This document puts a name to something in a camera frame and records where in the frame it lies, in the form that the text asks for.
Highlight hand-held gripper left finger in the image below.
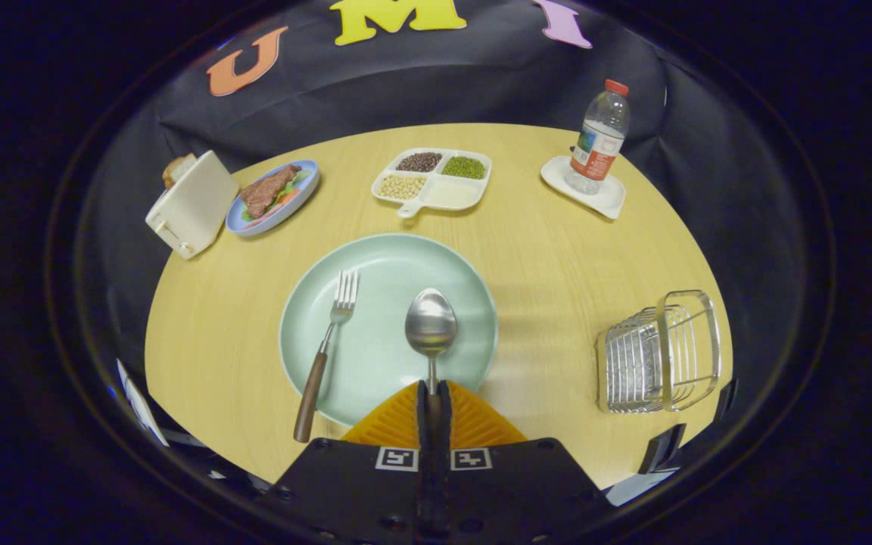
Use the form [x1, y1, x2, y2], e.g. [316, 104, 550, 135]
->
[258, 380, 437, 545]

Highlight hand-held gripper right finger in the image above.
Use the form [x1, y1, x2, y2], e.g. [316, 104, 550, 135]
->
[434, 380, 615, 545]

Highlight metal fork wooden handle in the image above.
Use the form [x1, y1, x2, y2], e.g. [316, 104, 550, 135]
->
[293, 269, 360, 444]

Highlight metal spoon wooden handle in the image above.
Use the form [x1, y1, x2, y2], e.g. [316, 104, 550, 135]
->
[404, 287, 458, 425]

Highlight pale green plate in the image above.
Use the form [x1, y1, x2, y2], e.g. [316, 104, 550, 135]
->
[279, 232, 500, 428]

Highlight black bar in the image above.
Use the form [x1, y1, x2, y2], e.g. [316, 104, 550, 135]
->
[637, 423, 687, 475]

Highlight white divided tray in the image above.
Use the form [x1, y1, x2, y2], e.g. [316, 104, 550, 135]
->
[371, 147, 493, 219]

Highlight pile of white rice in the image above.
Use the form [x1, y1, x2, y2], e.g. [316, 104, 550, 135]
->
[427, 180, 482, 207]

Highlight pile of yellow soybeans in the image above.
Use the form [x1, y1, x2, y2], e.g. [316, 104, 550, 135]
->
[379, 174, 428, 201]

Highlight red tomato slice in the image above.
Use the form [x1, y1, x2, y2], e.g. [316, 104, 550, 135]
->
[247, 189, 302, 228]

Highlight pile of green beans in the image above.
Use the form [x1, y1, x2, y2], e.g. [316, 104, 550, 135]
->
[441, 155, 487, 180]

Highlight pile of red beans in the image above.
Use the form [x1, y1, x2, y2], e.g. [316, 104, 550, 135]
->
[395, 151, 443, 173]

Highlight blue plate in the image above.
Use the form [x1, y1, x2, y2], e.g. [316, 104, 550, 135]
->
[225, 159, 320, 238]

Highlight green lettuce leaf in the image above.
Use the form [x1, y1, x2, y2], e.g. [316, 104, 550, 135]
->
[241, 170, 312, 223]

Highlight white square coaster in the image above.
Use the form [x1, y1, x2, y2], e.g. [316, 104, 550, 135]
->
[540, 155, 627, 220]

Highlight brown steak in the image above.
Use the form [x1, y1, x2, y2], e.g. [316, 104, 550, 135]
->
[239, 165, 302, 219]

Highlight white toaster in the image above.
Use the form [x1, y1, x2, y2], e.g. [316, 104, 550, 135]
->
[145, 150, 240, 260]

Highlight clear plastic bottle red cap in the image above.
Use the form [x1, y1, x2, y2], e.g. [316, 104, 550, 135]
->
[564, 79, 631, 195]

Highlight black backdrop cloth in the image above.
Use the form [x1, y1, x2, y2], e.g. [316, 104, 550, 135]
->
[73, 0, 808, 485]

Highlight toasted bread slice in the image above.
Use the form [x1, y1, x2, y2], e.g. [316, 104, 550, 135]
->
[162, 154, 198, 190]

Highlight metal wire basket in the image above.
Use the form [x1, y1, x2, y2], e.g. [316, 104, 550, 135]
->
[595, 289, 723, 415]

